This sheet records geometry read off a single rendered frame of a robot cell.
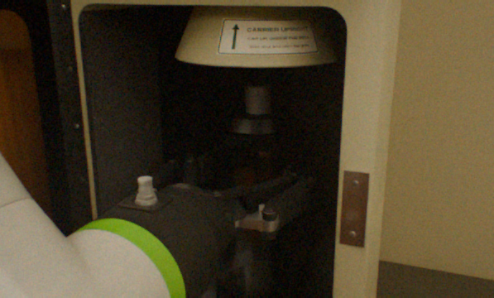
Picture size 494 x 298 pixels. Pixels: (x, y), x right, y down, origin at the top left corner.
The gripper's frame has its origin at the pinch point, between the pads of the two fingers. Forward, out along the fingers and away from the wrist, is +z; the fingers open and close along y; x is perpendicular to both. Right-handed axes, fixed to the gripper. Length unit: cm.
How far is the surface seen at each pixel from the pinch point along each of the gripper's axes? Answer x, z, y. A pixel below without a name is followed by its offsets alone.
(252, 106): -6.8, -0.9, 0.2
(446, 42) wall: -11.0, 33.7, -18.2
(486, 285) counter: 25.6, 28.4, -28.2
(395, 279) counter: 25.7, 25.0, -14.8
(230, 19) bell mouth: -16.1, -6.6, 0.3
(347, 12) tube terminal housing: -17.0, -9.5, -10.9
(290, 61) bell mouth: -12.5, -6.2, -5.4
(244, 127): -5.2, -3.8, 0.0
